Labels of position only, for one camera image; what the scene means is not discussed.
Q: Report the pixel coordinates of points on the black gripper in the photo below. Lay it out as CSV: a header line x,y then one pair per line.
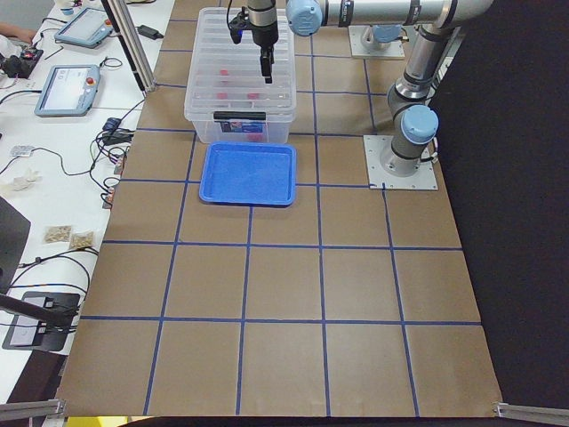
x,y
265,36

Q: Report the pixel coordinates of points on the clear plastic box lid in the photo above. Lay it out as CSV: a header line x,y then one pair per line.
x,y
214,50

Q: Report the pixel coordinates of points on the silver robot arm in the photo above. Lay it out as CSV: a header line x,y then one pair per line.
x,y
415,123
340,60

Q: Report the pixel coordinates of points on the clear plastic storage box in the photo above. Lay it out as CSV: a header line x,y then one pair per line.
x,y
274,130

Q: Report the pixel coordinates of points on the blue plastic tray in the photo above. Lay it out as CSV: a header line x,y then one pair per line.
x,y
249,173

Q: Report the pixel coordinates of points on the black power adapter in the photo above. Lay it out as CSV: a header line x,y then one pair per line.
x,y
149,32

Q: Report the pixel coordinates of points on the far teach pendant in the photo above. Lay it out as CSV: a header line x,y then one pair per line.
x,y
88,29

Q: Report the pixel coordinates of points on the teach pendant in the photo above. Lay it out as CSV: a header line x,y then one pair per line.
x,y
69,91
88,29

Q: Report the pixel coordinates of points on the near teach pendant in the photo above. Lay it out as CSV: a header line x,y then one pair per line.
x,y
69,91

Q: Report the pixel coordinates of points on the black device on desk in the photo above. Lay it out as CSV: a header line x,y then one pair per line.
x,y
23,65

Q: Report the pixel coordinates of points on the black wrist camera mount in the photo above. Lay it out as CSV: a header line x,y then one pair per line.
x,y
238,25

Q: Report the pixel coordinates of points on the black box latch handle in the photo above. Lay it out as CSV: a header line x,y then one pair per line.
x,y
239,116

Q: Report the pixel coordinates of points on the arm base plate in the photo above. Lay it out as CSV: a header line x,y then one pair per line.
x,y
386,170
380,42

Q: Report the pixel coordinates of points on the aluminium frame post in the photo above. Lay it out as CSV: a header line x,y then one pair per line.
x,y
122,23

